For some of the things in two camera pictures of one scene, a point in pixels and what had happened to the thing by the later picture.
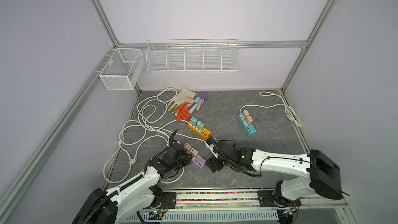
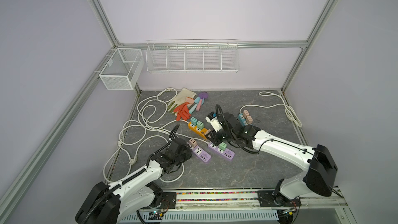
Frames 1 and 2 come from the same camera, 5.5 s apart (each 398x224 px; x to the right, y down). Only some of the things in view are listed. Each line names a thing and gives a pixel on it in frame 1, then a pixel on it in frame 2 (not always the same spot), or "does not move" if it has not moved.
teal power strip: x=249 y=128 does not move
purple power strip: x=199 y=161 to x=200 y=152
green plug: x=200 y=125 does not move
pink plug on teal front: x=249 y=120 does not move
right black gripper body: x=217 y=163 to x=218 y=137
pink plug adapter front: x=194 y=152 to x=193 y=142
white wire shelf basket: x=193 y=56 does not move
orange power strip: x=203 y=133 does not move
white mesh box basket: x=122 y=70 does not move
